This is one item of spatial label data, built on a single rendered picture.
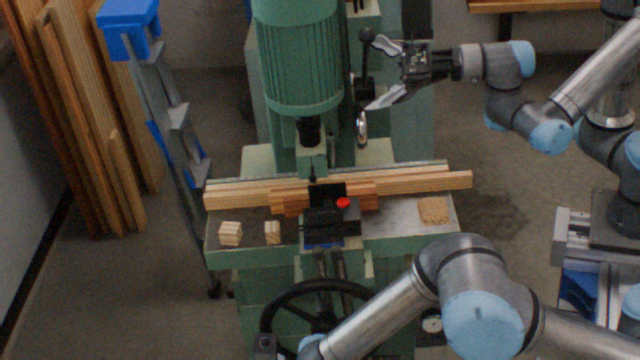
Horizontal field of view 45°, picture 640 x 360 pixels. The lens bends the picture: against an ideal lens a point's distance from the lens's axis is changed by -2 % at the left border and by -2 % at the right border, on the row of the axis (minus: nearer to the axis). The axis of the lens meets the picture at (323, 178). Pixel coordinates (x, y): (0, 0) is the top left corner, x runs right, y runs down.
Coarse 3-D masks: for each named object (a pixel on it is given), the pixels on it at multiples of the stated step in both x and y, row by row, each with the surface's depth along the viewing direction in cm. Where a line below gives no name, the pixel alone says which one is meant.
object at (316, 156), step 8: (296, 136) 186; (296, 144) 184; (320, 144) 183; (296, 152) 181; (304, 152) 181; (312, 152) 180; (320, 152) 180; (296, 160) 180; (304, 160) 180; (312, 160) 180; (320, 160) 180; (304, 168) 182; (320, 168) 182; (328, 168) 184; (304, 176) 183; (320, 176) 183
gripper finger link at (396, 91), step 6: (390, 90) 159; (396, 90) 157; (402, 90) 159; (384, 96) 159; (390, 96) 157; (396, 96) 159; (372, 102) 159; (378, 102) 159; (384, 102) 158; (390, 102) 159; (366, 108) 159; (372, 108) 159; (378, 108) 159
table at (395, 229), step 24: (432, 192) 192; (216, 216) 191; (240, 216) 191; (264, 216) 190; (384, 216) 186; (408, 216) 186; (456, 216) 184; (216, 240) 184; (240, 240) 184; (264, 240) 183; (288, 240) 182; (384, 240) 181; (408, 240) 181; (432, 240) 181; (216, 264) 184; (240, 264) 184; (264, 264) 184; (288, 264) 184
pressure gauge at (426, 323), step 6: (426, 312) 189; (432, 312) 189; (438, 312) 189; (420, 318) 191; (426, 318) 188; (432, 318) 188; (438, 318) 189; (426, 324) 190; (438, 324) 190; (426, 330) 191; (432, 330) 191; (438, 330) 191
